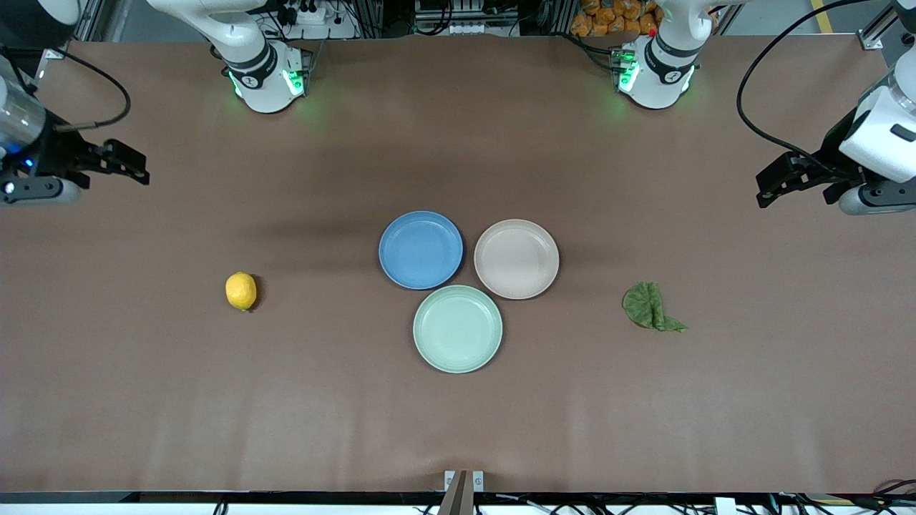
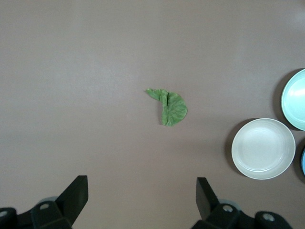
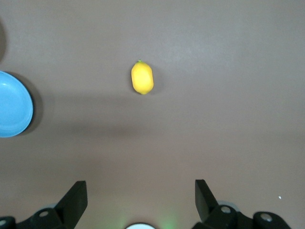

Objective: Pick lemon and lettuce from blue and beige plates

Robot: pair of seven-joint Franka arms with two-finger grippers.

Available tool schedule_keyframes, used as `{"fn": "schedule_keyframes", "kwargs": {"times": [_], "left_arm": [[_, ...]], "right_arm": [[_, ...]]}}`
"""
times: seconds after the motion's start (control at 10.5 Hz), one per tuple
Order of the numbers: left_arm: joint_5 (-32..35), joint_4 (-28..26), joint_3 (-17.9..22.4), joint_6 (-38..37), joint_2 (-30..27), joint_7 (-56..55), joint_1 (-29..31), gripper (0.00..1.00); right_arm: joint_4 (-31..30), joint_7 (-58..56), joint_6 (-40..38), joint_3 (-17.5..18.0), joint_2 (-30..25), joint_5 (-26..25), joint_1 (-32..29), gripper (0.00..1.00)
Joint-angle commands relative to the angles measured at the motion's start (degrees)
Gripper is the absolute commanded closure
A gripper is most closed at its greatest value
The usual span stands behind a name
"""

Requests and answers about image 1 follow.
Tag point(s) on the yellow lemon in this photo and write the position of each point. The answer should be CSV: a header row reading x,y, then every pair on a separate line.
x,y
241,290

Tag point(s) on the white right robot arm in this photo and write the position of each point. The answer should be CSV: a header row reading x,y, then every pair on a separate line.
x,y
257,68

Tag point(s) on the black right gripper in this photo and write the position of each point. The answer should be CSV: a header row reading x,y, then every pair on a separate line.
x,y
59,153

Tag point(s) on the brown table cover sheet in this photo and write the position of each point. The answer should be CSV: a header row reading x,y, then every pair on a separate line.
x,y
215,393

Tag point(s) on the green lettuce leaf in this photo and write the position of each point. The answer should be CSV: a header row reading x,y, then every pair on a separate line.
x,y
646,306

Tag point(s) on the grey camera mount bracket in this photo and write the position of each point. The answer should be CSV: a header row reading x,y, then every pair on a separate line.
x,y
464,490

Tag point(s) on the white power strip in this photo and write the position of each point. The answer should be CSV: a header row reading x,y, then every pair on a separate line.
x,y
308,13

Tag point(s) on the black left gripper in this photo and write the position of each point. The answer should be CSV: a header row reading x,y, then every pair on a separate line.
x,y
832,151

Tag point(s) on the blue round plate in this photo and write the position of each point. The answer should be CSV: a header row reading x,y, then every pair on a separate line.
x,y
421,250

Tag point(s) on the orange snack bags pile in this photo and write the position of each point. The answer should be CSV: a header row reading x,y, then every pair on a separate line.
x,y
608,18

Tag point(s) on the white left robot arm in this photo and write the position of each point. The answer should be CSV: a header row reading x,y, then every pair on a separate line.
x,y
665,71

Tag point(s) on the pale green round plate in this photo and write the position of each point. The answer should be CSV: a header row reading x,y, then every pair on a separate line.
x,y
458,329

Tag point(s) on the beige round plate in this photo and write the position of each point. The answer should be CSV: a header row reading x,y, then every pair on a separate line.
x,y
517,259

